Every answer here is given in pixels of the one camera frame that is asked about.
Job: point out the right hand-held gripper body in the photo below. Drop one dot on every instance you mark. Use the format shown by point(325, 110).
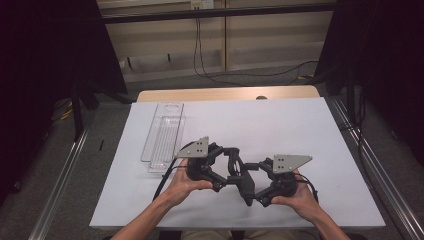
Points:
point(288, 163)

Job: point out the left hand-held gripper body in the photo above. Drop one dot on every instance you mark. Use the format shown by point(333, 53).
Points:
point(196, 150)

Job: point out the person's right hand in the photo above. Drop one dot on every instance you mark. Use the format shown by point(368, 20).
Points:
point(298, 201)

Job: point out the person's left hand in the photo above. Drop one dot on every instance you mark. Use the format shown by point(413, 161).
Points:
point(181, 186)

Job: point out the clear plastic organiser tray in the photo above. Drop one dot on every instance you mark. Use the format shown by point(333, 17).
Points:
point(163, 136)

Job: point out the wooden table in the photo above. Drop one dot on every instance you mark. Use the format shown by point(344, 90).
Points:
point(226, 93)

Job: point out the dark round table grommet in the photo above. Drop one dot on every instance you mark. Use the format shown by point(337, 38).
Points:
point(261, 97)

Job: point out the white table board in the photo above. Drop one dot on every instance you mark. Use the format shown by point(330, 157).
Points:
point(133, 186)

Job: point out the small black floor marker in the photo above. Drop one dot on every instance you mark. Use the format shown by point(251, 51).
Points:
point(101, 145)

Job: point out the black horizontal bar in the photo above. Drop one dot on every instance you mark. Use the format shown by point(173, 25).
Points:
point(213, 13)

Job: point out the black curtain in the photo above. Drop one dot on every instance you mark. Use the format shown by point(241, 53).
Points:
point(386, 66)
point(43, 83)

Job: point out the aluminium floor rail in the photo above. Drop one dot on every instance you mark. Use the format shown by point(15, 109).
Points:
point(56, 186)
point(383, 170)

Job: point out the black stand post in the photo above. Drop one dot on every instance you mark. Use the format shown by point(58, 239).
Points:
point(77, 113)

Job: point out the white wall socket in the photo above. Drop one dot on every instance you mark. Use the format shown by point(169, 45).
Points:
point(202, 4)

